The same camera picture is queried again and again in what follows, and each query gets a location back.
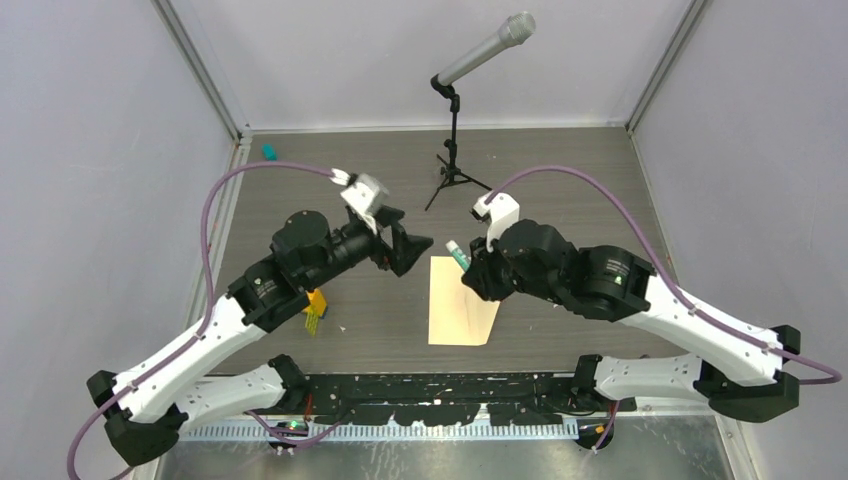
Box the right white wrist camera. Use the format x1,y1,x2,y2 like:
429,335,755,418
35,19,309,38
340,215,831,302
471,192,520,252

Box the green white glue stick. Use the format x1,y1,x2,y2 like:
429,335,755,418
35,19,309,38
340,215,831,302
445,240,471,272

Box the yellow-green lattice piece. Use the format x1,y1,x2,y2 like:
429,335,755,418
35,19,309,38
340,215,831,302
304,313,321,337

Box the colourful toy brick structure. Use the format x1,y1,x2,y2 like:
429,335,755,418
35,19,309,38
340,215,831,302
304,289,328,318

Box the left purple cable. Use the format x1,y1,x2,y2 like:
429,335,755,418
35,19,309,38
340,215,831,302
66,160,352,480

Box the silver microphone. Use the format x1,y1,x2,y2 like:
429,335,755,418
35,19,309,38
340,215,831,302
431,11,536,88

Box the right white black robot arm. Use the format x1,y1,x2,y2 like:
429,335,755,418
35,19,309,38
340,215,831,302
462,219,800,423

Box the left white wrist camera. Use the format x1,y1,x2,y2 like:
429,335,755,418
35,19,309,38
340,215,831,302
341,174,389,234

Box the teal small block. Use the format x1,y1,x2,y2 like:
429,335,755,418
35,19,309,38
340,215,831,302
261,144,277,161

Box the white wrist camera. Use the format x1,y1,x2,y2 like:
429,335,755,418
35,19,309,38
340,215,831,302
341,174,389,234
471,192,520,252

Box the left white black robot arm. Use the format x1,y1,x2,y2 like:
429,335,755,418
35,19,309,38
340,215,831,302
87,206,434,467

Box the white slotted cable duct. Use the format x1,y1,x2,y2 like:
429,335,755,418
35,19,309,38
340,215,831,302
180,418,579,442

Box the black tripod microphone stand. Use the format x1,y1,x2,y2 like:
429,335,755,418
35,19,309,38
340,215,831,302
424,75,492,211

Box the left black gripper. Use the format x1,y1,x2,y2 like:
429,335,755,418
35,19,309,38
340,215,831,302
304,206,433,291

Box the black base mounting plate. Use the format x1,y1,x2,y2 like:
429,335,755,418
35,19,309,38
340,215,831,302
242,370,637,428

